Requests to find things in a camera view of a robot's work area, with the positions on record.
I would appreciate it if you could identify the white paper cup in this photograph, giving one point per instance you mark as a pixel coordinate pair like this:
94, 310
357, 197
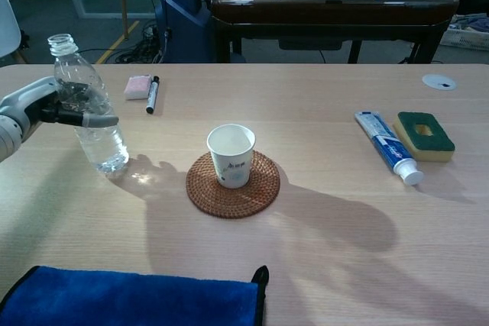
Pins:
231, 165

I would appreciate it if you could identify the round woven rattan coaster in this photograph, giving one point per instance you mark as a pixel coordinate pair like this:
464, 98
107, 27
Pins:
263, 192

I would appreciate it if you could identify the blue microfiber towel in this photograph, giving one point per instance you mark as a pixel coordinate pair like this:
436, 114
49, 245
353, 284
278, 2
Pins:
126, 299

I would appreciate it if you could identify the pink white eraser block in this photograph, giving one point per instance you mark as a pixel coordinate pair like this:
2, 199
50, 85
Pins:
136, 87

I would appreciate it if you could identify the dark wooden mahjong table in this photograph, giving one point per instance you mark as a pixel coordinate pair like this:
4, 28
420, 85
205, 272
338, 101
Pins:
328, 13

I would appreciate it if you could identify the white plastic basket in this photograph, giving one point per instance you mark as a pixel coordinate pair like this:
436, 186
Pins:
468, 37

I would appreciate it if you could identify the transparent plastic water bottle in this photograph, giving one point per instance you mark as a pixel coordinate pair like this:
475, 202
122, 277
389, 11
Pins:
103, 142

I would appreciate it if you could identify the white chair with wooden legs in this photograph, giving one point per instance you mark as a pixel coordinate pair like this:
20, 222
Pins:
7, 28

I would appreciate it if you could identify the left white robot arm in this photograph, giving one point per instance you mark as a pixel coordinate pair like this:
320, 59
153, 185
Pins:
9, 135

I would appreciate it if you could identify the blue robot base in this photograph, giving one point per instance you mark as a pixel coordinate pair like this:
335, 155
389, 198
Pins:
183, 20

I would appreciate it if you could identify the blue white toothpaste tube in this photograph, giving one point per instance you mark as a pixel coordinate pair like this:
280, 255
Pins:
387, 142

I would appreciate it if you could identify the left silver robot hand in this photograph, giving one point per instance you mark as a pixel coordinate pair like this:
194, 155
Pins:
26, 97

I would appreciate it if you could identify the green yellow scouring sponge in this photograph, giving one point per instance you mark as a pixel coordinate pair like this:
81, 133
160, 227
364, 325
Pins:
439, 142

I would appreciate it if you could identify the black white marker pen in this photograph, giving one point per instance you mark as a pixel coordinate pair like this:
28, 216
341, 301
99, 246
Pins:
153, 95

